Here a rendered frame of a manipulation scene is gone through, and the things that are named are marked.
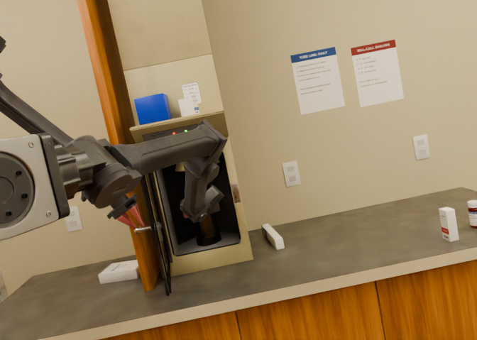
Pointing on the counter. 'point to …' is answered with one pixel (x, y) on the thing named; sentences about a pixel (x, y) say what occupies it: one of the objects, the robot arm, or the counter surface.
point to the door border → (167, 287)
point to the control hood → (218, 121)
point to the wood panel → (115, 105)
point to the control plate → (167, 132)
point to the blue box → (152, 108)
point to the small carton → (189, 106)
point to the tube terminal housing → (201, 74)
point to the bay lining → (168, 187)
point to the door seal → (157, 234)
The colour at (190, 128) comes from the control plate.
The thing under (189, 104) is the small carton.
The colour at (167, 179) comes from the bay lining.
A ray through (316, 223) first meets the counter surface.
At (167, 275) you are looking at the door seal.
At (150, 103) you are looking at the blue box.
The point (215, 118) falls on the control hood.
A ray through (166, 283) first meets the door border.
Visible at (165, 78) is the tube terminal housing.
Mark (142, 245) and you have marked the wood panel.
